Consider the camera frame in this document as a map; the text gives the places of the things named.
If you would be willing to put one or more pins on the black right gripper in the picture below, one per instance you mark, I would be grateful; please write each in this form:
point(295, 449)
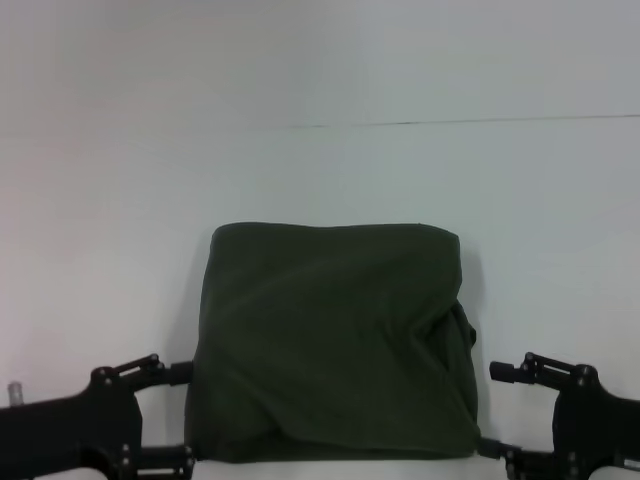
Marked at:
point(600, 430)

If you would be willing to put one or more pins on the dark green FREE! t-shirt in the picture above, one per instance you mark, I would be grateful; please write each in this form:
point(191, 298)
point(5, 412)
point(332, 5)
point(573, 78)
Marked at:
point(330, 340)

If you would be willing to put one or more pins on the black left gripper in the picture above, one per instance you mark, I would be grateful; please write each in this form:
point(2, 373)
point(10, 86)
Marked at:
point(65, 435)

